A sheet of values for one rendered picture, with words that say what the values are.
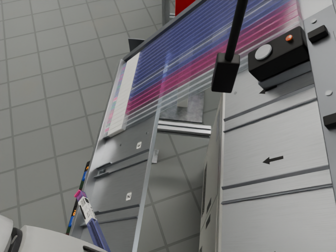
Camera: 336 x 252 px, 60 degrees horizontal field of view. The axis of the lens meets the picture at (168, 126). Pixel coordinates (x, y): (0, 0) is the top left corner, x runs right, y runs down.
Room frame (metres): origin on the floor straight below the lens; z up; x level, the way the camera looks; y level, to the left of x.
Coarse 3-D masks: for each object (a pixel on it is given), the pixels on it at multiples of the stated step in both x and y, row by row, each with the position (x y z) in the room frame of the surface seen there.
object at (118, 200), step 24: (144, 120) 0.34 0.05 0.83; (120, 144) 0.31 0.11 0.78; (144, 144) 0.28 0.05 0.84; (96, 168) 0.28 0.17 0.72; (120, 168) 0.24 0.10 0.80; (144, 168) 0.22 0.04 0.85; (96, 192) 0.21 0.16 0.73; (120, 192) 0.19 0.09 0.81; (144, 192) 0.17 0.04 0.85; (96, 216) 0.16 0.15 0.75; (120, 216) 0.14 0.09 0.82; (120, 240) 0.10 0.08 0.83
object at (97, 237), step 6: (84, 192) 0.17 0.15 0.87; (78, 198) 0.15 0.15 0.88; (90, 222) 0.11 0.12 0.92; (96, 222) 0.11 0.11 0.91; (90, 228) 0.10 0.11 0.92; (96, 228) 0.09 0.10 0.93; (90, 234) 0.09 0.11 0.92; (96, 234) 0.09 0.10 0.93; (102, 234) 0.09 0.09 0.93; (96, 240) 0.08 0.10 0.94; (102, 240) 0.08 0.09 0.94; (102, 246) 0.07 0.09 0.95
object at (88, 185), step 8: (120, 64) 0.60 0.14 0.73; (120, 72) 0.58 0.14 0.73; (112, 88) 0.51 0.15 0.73; (112, 96) 0.49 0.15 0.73; (104, 112) 0.43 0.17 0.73; (104, 120) 0.41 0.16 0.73; (104, 128) 0.38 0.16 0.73; (96, 144) 0.34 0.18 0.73; (104, 144) 0.34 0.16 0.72; (96, 152) 0.32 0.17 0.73; (96, 160) 0.30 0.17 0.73; (88, 168) 0.27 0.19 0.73; (88, 176) 0.25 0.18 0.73; (88, 184) 0.23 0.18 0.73; (88, 192) 0.22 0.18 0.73; (80, 216) 0.16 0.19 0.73; (72, 224) 0.15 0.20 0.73; (80, 224) 0.15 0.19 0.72; (72, 232) 0.13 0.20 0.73; (80, 232) 0.13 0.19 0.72
